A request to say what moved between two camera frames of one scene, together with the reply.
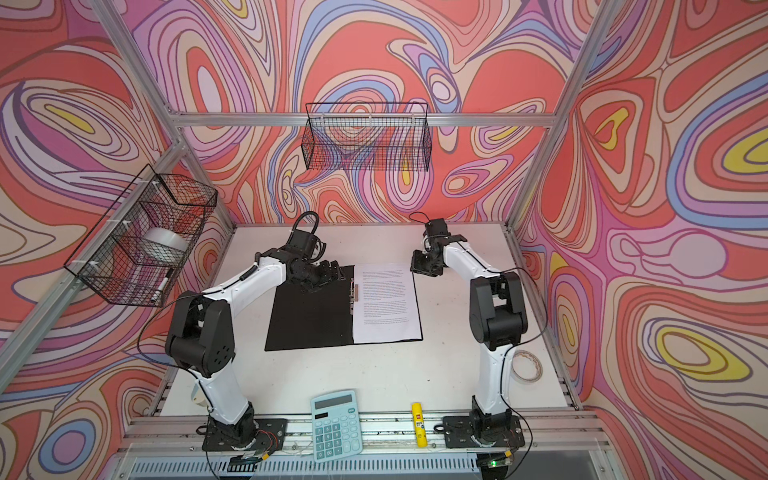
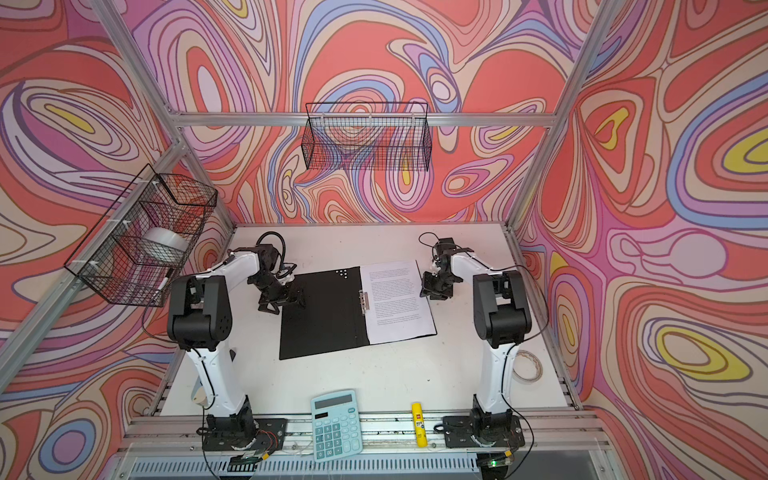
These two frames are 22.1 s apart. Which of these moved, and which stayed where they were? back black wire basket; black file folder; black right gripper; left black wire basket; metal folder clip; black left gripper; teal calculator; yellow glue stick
Moved: black right gripper; black file folder; black left gripper; metal folder clip
Stayed: left black wire basket; back black wire basket; teal calculator; yellow glue stick
